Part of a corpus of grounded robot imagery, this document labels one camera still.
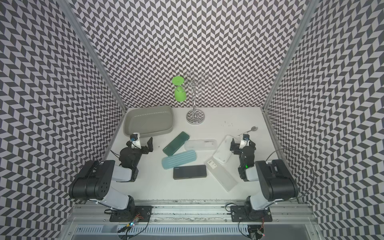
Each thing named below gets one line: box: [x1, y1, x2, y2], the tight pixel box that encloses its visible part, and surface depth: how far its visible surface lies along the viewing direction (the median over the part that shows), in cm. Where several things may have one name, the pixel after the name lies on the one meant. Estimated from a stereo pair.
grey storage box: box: [123, 105, 175, 138], surface depth 110 cm
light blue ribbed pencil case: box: [161, 150, 197, 170], surface depth 90 cm
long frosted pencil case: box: [204, 156, 239, 193], surface depth 89 cm
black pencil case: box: [173, 164, 207, 180], surface depth 87 cm
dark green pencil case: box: [162, 131, 190, 157], surface depth 98 cm
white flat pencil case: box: [213, 135, 233, 164], surface depth 93 cm
